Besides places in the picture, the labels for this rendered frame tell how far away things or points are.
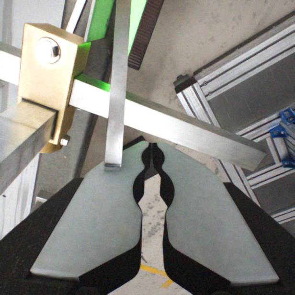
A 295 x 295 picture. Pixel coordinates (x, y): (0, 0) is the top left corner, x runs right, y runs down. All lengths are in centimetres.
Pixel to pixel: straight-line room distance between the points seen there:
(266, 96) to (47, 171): 83
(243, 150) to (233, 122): 69
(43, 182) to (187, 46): 82
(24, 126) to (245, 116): 87
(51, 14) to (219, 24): 77
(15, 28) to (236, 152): 42
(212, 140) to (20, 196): 54
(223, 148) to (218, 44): 85
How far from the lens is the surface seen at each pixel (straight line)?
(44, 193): 50
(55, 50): 23
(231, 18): 110
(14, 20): 49
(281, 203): 136
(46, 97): 25
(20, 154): 20
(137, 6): 34
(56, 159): 45
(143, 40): 34
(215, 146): 27
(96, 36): 29
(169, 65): 106
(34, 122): 22
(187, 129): 25
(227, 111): 94
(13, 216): 75
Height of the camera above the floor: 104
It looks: 60 degrees down
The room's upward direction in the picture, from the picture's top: 178 degrees counter-clockwise
